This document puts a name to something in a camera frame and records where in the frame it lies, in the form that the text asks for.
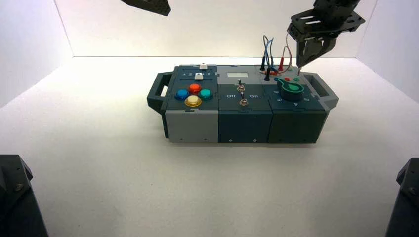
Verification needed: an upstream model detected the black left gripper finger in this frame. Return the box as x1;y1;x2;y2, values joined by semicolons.
120;0;171;17

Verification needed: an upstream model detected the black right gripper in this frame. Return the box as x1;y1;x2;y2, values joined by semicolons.
287;0;366;68

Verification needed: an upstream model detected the white jumper wire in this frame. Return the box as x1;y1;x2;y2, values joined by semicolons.
286;33;302;76

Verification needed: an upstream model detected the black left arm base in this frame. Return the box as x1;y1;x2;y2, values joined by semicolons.
0;154;49;237

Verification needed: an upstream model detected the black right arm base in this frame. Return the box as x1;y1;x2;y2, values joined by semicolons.
385;158;419;237

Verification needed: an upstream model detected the green pointer rotary knob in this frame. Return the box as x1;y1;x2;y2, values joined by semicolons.
274;77;305;102

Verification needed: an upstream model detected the dark teal modular task box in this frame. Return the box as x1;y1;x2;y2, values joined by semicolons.
146;64;340;144

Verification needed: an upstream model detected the yellow dome push button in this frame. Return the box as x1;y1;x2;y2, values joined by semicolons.
184;95;203;108

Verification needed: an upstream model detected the red jumper wire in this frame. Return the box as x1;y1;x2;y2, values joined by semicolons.
278;45;293;73

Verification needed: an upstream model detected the blue jumper wire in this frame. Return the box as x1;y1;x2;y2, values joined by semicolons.
266;38;279;73

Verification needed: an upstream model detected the black jumper wire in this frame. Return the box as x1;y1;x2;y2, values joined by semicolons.
260;35;272;82

